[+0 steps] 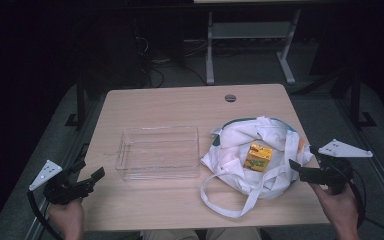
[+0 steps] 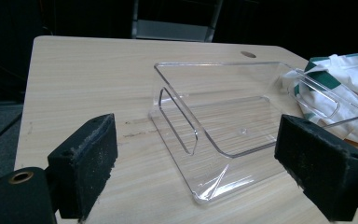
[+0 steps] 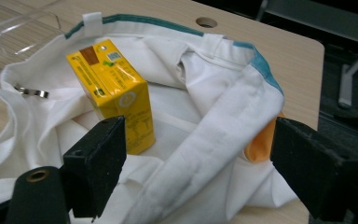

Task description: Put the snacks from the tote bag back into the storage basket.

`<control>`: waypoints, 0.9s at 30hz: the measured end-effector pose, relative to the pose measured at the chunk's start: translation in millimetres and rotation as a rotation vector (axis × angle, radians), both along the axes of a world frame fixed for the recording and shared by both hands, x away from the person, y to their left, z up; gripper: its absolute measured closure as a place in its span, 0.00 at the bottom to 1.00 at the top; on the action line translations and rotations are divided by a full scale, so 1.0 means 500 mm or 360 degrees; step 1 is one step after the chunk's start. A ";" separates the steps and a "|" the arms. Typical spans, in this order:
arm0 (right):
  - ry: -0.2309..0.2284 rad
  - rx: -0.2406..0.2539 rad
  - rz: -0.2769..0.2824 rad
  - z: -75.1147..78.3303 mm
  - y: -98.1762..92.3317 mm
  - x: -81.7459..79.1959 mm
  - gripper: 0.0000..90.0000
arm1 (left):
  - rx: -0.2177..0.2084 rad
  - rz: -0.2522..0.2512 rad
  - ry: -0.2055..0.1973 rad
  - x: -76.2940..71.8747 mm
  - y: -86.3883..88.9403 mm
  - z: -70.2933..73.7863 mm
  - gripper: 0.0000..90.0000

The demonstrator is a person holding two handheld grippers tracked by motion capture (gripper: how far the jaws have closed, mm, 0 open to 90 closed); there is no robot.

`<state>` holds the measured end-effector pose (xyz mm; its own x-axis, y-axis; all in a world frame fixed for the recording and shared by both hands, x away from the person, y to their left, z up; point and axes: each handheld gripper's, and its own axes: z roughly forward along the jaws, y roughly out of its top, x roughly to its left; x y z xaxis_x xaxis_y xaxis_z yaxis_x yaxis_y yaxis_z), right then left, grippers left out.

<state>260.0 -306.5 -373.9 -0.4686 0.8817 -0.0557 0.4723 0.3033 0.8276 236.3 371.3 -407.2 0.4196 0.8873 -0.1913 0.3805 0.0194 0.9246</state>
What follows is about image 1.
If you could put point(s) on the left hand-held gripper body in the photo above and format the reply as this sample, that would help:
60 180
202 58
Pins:
65 191

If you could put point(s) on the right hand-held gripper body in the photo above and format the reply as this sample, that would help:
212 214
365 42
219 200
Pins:
333 173

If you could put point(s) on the yellow juice carton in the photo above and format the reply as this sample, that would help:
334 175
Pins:
258 156

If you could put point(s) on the white cloth bag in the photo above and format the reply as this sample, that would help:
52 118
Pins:
236 140

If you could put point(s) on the clear plastic box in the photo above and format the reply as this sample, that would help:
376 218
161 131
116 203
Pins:
158 153

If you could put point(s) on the person's left hand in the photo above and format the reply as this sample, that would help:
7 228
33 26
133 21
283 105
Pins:
67 218

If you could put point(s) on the person's right hand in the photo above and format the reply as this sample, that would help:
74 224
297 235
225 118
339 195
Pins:
341 208

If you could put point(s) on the black metal stand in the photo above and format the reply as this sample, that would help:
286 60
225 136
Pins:
80 103
356 100

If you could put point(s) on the aluminium frame rail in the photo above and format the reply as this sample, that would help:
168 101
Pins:
373 156
56 173

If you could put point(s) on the white metal desk frame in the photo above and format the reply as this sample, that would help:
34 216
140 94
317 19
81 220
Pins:
209 50

